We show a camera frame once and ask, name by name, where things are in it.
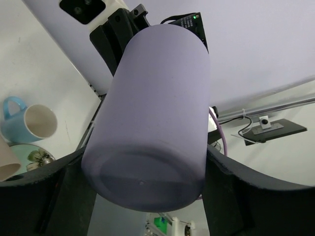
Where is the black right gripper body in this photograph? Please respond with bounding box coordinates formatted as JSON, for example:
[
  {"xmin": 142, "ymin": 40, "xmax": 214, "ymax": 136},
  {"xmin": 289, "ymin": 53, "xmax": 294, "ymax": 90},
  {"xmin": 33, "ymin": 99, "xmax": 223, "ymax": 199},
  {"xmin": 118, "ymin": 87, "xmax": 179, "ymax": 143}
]
[{"xmin": 131, "ymin": 4, "xmax": 209, "ymax": 51}]

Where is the webcam on black stand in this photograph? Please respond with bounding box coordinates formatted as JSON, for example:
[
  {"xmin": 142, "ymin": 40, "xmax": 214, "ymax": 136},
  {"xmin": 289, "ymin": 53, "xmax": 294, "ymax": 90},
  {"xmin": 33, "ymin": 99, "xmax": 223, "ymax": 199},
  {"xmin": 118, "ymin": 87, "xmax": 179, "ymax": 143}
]
[{"xmin": 238, "ymin": 116, "xmax": 307, "ymax": 146}]

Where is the mint green floral plate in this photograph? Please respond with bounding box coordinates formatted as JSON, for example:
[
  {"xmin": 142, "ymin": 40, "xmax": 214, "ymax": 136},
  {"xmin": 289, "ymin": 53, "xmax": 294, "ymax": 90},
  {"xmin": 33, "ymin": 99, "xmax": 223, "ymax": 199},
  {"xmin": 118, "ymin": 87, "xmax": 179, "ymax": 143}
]
[{"xmin": 10, "ymin": 144, "xmax": 56, "ymax": 175}]

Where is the beige cup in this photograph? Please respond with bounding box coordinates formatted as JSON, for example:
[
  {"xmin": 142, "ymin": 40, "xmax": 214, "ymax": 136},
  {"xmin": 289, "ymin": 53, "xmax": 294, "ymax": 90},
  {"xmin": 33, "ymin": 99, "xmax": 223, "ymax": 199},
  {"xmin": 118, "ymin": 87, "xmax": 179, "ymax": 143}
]
[{"xmin": 0, "ymin": 136, "xmax": 21, "ymax": 181}]

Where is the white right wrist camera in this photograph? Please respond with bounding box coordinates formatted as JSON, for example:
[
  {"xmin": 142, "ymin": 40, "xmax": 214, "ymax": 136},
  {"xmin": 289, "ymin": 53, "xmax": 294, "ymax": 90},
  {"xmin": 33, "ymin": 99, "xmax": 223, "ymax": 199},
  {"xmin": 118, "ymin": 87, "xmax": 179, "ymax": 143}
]
[{"xmin": 58, "ymin": 0, "xmax": 126, "ymax": 29}]

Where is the lavender cup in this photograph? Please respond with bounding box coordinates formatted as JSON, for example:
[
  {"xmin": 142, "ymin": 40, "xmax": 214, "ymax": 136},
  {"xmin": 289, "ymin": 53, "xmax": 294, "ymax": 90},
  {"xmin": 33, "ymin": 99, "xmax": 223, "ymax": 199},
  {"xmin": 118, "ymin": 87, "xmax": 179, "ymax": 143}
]
[{"xmin": 82, "ymin": 24, "xmax": 210, "ymax": 212}]

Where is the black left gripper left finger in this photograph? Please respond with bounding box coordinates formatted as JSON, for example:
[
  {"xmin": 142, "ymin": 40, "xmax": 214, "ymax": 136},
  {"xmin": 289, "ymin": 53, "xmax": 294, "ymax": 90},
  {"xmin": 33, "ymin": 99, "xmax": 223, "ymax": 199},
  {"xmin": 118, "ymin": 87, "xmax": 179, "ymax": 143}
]
[{"xmin": 0, "ymin": 148, "xmax": 96, "ymax": 236}]

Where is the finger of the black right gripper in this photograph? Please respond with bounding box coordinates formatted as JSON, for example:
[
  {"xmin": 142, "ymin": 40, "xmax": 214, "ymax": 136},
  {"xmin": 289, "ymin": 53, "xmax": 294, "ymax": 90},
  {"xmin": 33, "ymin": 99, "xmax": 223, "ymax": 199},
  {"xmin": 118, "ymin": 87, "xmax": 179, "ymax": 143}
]
[{"xmin": 90, "ymin": 8, "xmax": 134, "ymax": 75}]

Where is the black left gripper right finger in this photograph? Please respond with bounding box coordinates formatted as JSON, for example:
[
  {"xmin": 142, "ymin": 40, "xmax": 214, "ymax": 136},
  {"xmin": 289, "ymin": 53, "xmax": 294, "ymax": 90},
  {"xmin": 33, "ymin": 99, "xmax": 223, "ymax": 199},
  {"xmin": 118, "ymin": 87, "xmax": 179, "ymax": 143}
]
[{"xmin": 202, "ymin": 146, "xmax": 315, "ymax": 236}]

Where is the light blue mug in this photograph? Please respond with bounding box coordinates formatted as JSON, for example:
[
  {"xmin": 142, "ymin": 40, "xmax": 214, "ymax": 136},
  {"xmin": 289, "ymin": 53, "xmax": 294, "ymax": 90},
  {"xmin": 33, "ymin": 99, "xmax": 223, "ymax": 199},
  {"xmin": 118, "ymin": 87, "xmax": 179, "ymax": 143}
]
[{"xmin": 0, "ymin": 96, "xmax": 58, "ymax": 143}]

